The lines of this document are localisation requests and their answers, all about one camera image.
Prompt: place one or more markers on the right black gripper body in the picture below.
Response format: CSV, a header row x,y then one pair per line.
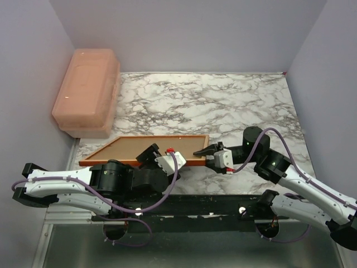
x,y
220,146

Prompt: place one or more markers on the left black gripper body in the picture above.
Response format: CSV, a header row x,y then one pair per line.
x,y
148,162

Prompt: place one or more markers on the orange wooden picture frame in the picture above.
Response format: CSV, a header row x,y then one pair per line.
x,y
128,150

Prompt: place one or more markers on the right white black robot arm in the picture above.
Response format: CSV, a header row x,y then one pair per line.
x,y
324,207

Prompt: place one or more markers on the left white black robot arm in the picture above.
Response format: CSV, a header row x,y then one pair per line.
x,y
102,187

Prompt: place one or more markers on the pink translucent plastic box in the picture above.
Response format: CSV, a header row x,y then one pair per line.
x,y
85,105

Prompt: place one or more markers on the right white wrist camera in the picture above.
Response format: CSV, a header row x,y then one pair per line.
x,y
223,160

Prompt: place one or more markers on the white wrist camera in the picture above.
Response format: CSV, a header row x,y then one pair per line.
x,y
166,162
223,160

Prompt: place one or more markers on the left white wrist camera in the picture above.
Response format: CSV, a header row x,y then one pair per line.
x,y
166,162

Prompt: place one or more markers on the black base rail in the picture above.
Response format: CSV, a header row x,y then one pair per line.
x,y
201,213

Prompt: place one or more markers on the aluminium extrusion rail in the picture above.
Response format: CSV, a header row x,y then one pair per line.
x,y
55,216

